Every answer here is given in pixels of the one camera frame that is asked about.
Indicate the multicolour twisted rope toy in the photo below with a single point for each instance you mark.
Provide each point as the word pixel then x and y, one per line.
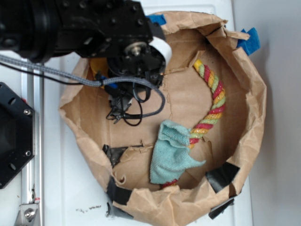
pixel 218 104

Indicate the brown paper bag bin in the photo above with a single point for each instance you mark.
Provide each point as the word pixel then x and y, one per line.
pixel 119 156

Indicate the metal corner bracket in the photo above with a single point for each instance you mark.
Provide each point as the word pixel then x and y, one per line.
pixel 28 215

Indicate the white plastic tray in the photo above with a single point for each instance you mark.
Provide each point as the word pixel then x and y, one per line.
pixel 72 196

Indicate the teal cloth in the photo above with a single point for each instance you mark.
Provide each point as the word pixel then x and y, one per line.
pixel 171 153

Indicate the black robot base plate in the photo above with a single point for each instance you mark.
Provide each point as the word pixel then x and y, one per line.
pixel 16 134

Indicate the blue tape top piece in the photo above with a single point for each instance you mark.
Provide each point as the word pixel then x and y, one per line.
pixel 159 19

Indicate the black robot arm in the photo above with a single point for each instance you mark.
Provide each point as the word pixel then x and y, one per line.
pixel 118 30

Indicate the aluminium extrusion rail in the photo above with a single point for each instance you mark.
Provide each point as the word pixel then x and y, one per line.
pixel 31 174

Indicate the yellow cloth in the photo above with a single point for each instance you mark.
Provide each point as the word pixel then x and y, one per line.
pixel 99 67

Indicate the blue tape right piece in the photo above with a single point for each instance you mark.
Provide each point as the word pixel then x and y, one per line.
pixel 252 44

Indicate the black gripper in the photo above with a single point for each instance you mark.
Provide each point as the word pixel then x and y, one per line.
pixel 140 60

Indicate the blue tape piece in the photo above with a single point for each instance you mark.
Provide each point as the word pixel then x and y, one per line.
pixel 252 44
pixel 159 19

